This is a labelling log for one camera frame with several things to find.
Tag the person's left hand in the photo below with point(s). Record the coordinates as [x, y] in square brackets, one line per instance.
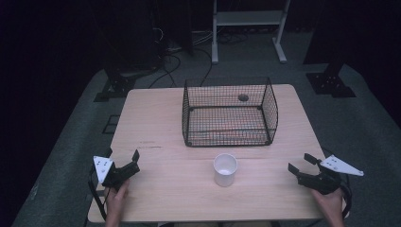
[115, 201]

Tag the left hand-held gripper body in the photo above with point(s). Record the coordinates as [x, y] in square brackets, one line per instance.
[117, 175]

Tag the black stand base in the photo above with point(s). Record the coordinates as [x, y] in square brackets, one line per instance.
[331, 83]
[121, 85]

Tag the person's right hand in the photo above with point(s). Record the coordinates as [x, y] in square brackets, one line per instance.
[330, 206]

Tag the black tape floor marking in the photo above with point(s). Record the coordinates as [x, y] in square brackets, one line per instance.
[111, 124]

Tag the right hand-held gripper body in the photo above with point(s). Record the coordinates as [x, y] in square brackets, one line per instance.
[327, 178]

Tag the white metal stand frame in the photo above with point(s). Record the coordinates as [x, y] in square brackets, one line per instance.
[249, 18]

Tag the dark round table grommet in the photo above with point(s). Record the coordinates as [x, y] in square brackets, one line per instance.
[243, 97]

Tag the white cup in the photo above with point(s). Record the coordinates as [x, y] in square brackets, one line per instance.
[225, 170]

